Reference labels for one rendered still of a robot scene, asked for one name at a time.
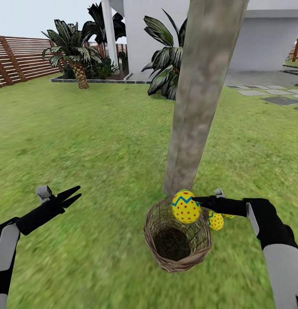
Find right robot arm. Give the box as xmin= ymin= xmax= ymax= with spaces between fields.
xmin=192 ymin=188 xmax=298 ymax=309

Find wicker basket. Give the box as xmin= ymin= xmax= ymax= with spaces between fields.
xmin=143 ymin=198 xmax=212 ymax=273

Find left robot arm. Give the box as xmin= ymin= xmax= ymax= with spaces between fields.
xmin=0 ymin=185 xmax=82 ymax=309

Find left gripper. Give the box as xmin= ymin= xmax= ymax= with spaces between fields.
xmin=30 ymin=186 xmax=82 ymax=226

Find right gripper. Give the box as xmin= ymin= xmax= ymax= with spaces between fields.
xmin=192 ymin=195 xmax=235 ymax=215

